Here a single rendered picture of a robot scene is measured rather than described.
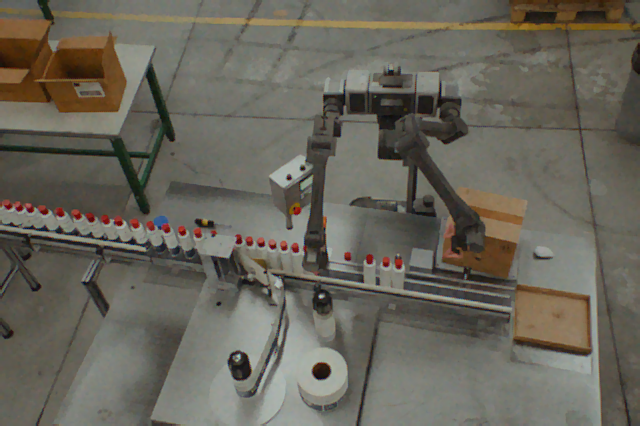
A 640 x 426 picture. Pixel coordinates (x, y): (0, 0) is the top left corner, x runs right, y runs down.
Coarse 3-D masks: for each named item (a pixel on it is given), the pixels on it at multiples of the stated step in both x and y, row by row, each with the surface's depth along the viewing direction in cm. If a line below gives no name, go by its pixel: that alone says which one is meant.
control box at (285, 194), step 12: (300, 156) 278; (288, 168) 274; (312, 168) 274; (276, 180) 270; (300, 180) 271; (276, 192) 276; (288, 192) 270; (300, 192) 276; (276, 204) 283; (288, 204) 275; (300, 204) 282; (288, 216) 282
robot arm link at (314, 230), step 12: (336, 144) 257; (324, 156) 255; (324, 168) 257; (312, 180) 259; (324, 180) 259; (312, 192) 261; (312, 204) 262; (312, 216) 263; (312, 228) 265; (312, 240) 266
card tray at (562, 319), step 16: (528, 288) 306; (544, 288) 303; (528, 304) 302; (544, 304) 302; (560, 304) 301; (576, 304) 301; (528, 320) 297; (544, 320) 297; (560, 320) 297; (576, 320) 296; (528, 336) 293; (544, 336) 292; (560, 336) 292; (576, 336) 292
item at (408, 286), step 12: (168, 252) 326; (276, 276) 314; (288, 276) 313; (324, 276) 312; (336, 276) 311; (348, 276) 311; (360, 276) 311; (348, 288) 308; (360, 288) 307; (408, 288) 305; (420, 288) 305; (432, 288) 304; (444, 288) 304; (432, 300) 301; (468, 300) 300; (480, 300) 299; (492, 300) 299; (504, 300) 299; (504, 312) 295
